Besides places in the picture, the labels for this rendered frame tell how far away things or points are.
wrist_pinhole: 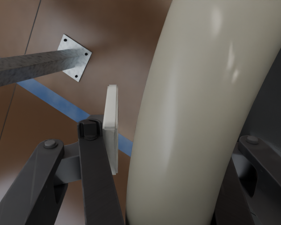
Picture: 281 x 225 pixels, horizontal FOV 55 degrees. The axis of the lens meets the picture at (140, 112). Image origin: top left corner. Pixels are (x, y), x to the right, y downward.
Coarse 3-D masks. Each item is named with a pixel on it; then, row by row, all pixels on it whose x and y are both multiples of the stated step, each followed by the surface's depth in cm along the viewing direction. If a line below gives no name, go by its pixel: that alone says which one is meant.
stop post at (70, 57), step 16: (64, 48) 156; (80, 48) 153; (0, 64) 106; (16, 64) 112; (32, 64) 119; (48, 64) 130; (64, 64) 145; (80, 64) 156; (0, 80) 106; (16, 80) 115
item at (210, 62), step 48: (192, 0) 6; (240, 0) 5; (192, 48) 6; (240, 48) 6; (144, 96) 8; (192, 96) 6; (240, 96) 6; (144, 144) 8; (192, 144) 7; (144, 192) 8; (192, 192) 7
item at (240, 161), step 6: (234, 150) 13; (234, 156) 13; (240, 156) 13; (234, 162) 13; (240, 162) 13; (246, 162) 13; (240, 168) 13; (246, 168) 13; (252, 168) 13; (240, 174) 14; (246, 174) 13; (252, 174) 13
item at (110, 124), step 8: (112, 88) 19; (112, 96) 18; (112, 104) 16; (104, 112) 16; (112, 112) 15; (104, 120) 15; (112, 120) 14; (104, 128) 14; (112, 128) 14; (104, 136) 14; (112, 136) 14; (112, 144) 14; (112, 152) 14; (112, 160) 14; (112, 168) 15
